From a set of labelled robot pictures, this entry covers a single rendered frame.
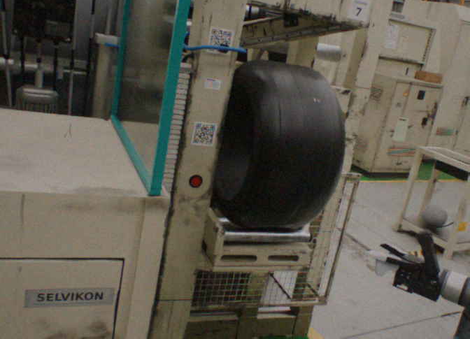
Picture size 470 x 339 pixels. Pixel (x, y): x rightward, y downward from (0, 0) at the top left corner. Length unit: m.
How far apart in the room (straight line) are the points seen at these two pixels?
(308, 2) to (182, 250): 1.00
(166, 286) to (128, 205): 0.94
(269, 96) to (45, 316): 0.92
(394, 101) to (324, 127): 4.83
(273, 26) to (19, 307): 1.47
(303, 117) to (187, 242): 0.57
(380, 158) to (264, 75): 4.97
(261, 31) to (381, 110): 4.46
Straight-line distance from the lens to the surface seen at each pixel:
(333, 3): 2.04
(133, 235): 0.93
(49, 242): 0.92
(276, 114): 1.54
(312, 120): 1.58
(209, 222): 1.72
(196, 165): 1.66
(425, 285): 1.45
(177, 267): 1.80
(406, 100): 6.56
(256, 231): 1.75
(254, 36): 2.06
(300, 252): 1.82
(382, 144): 6.49
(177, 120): 1.61
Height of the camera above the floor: 1.59
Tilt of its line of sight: 16 degrees down
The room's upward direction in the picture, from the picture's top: 11 degrees clockwise
